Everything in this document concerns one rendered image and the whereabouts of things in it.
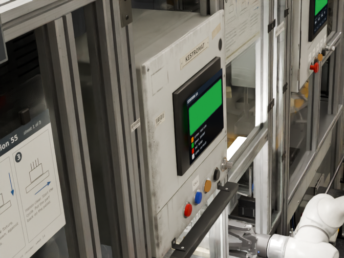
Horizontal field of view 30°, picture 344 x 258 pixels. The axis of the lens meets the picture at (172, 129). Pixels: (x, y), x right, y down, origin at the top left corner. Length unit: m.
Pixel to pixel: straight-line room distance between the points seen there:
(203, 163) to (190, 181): 0.08
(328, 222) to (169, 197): 0.79
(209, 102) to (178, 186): 0.21
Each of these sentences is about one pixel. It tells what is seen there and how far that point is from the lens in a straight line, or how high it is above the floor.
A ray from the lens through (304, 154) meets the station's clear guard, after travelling 2.79.
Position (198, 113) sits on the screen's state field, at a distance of 1.44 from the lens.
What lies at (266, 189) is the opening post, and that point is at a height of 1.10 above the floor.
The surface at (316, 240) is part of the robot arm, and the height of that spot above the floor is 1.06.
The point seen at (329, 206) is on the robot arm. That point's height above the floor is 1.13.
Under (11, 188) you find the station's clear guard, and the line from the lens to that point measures 0.98.
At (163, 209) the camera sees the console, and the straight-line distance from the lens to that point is 1.41.
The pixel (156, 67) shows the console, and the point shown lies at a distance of 1.28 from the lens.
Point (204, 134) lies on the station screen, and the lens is 1.50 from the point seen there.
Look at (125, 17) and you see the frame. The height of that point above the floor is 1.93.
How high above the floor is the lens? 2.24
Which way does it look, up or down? 25 degrees down
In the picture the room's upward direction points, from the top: 4 degrees counter-clockwise
